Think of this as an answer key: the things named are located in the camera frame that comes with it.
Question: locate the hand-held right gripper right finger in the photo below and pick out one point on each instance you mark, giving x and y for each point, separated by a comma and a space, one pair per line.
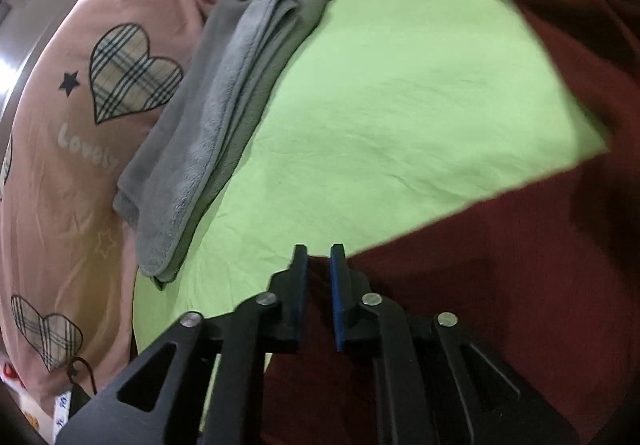
338, 300

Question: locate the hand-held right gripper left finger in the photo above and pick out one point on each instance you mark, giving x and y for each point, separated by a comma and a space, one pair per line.
301, 305

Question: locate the maroon knit sweater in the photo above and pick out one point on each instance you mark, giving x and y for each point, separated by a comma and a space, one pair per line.
500, 275

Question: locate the grey folded towel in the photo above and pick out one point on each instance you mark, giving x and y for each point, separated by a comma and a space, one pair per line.
215, 125

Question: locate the green bed sheet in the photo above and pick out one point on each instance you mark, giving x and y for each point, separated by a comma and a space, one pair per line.
400, 100

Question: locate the pink pillow with plaid heart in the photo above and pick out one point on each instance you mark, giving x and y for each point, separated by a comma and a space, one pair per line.
50, 175

